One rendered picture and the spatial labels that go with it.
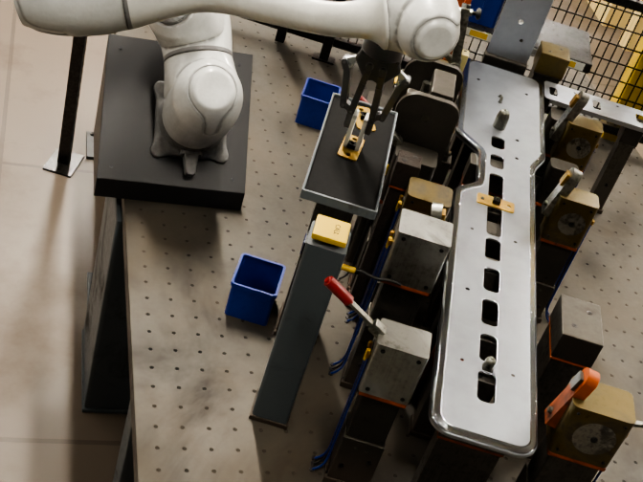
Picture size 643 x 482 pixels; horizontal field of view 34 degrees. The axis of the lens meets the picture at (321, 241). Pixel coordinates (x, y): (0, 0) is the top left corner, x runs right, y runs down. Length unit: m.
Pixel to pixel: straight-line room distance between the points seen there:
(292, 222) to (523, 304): 0.72
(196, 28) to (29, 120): 1.76
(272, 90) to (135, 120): 0.65
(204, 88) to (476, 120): 0.70
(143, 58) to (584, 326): 1.19
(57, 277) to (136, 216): 0.90
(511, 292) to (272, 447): 0.55
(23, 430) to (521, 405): 1.47
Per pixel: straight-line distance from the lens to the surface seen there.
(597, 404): 1.84
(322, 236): 1.76
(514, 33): 2.93
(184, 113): 2.29
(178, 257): 2.36
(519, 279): 2.12
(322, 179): 1.90
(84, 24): 1.79
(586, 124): 2.68
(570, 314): 2.05
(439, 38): 1.64
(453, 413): 1.78
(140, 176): 2.47
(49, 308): 3.22
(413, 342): 1.78
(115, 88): 2.52
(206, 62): 2.29
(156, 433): 2.00
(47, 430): 2.90
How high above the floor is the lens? 2.20
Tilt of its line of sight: 36 degrees down
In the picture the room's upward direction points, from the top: 18 degrees clockwise
